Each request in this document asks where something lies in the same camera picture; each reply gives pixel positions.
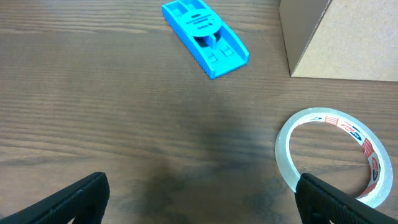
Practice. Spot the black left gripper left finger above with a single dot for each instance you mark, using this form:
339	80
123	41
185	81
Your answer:
82	202

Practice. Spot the blue plastic tape dispenser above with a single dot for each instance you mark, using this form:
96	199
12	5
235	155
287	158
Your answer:
213	44

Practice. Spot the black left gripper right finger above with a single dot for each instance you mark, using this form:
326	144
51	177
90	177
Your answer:
320	203

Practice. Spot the open cardboard box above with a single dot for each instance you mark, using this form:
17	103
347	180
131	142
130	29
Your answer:
341	39

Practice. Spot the large clear tape roll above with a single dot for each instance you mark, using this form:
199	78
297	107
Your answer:
381	177

